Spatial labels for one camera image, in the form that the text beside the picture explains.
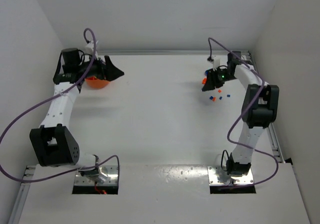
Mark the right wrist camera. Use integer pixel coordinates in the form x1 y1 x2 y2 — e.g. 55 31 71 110
207 56 221 70

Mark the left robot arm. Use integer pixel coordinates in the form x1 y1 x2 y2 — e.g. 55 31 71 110
29 48 124 178

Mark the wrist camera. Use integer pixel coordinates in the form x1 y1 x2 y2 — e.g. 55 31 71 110
84 41 99 56
207 56 221 70

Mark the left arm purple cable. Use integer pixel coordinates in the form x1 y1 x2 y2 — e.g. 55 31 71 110
0 28 120 183

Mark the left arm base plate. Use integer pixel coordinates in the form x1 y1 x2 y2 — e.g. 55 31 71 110
73 165 120 186

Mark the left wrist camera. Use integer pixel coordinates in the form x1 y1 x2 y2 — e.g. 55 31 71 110
84 41 99 56

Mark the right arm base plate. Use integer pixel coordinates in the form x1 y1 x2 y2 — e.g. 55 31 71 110
207 166 254 187

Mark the orange divided bowl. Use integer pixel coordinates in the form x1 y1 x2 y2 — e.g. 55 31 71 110
85 76 110 89

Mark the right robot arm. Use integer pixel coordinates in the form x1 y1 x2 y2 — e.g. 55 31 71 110
202 52 280 176

